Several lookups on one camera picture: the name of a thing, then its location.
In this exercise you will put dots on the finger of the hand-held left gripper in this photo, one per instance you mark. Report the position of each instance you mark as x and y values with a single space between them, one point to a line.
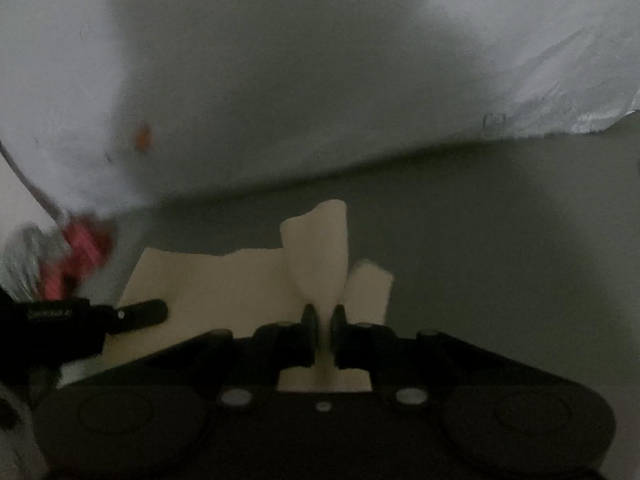
140 314

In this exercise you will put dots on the red cloth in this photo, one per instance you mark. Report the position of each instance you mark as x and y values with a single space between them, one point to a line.
80 255

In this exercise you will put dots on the cream long-sleeve sweater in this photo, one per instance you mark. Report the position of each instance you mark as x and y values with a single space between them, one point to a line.
225 290

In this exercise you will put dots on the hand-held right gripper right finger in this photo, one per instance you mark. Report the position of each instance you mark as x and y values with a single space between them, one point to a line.
340 331

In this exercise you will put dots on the white blanket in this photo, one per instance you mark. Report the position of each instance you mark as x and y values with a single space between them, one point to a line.
300 70

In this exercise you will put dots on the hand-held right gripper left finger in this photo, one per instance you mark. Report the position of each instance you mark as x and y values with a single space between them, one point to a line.
310 331

